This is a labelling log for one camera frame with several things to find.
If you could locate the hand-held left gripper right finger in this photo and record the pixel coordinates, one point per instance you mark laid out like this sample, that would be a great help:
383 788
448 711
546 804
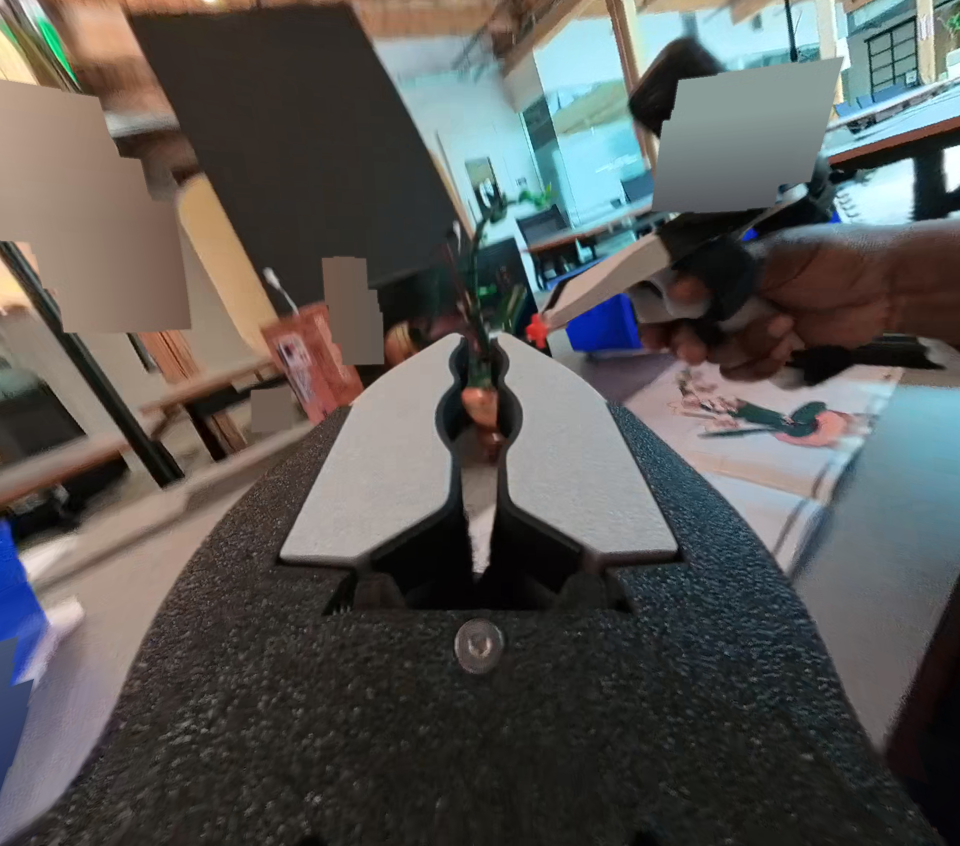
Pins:
577 478

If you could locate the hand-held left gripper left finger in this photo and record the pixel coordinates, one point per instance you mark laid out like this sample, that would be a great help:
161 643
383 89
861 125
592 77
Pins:
382 471

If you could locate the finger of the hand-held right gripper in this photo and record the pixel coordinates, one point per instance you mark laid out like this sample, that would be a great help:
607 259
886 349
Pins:
615 283

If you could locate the small red toy brick piece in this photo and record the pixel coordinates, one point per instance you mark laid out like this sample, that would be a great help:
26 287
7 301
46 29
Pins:
537 330

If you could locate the toy brick orchid plant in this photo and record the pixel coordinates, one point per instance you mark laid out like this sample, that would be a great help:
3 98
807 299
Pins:
480 407

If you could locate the person's right forearm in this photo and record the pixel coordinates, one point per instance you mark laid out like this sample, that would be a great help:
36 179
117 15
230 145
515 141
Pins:
930 276

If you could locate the white desk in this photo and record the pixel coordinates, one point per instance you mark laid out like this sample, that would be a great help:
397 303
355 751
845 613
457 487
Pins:
135 598

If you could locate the person's right hand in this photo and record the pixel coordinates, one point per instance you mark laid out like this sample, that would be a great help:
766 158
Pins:
825 283

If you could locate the blue plastic bin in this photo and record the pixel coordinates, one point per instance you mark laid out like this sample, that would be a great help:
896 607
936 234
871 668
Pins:
604 328

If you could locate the blue office chair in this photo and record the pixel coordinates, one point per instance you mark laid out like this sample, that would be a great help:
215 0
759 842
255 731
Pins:
636 190

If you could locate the black office chair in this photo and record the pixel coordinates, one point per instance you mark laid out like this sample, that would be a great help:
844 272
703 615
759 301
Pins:
551 238

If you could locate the black box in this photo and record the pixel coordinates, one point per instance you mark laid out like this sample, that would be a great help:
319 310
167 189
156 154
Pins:
510 261

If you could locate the reddish brown printed box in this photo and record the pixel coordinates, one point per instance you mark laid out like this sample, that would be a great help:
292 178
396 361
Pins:
315 366

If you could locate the tan patterned round ornament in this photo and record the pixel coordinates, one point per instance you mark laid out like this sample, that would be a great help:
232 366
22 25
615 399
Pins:
401 340

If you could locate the illustrated instruction booklet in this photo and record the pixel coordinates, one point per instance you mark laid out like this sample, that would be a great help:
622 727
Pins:
765 456

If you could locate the brown wooden bench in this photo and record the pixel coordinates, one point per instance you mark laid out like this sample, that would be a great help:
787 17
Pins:
210 388

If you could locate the long wooden table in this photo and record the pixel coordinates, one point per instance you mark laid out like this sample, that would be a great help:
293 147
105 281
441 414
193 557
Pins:
900 137

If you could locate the black metal pole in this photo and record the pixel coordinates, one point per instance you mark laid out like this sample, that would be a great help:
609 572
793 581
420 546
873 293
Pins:
90 366

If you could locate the large black board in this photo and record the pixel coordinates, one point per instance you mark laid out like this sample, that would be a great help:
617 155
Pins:
300 148

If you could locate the blue carton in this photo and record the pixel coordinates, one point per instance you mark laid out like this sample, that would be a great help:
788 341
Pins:
15 583

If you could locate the wall frame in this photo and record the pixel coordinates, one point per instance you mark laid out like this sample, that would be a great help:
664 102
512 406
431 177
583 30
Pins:
480 178

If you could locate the wooden post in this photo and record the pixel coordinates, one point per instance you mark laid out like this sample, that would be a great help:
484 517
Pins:
626 51

